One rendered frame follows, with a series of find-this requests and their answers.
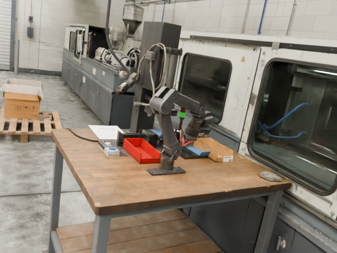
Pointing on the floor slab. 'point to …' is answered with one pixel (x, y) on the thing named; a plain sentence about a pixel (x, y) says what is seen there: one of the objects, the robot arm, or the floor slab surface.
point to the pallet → (33, 125)
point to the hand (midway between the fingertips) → (182, 142)
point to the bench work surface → (150, 199)
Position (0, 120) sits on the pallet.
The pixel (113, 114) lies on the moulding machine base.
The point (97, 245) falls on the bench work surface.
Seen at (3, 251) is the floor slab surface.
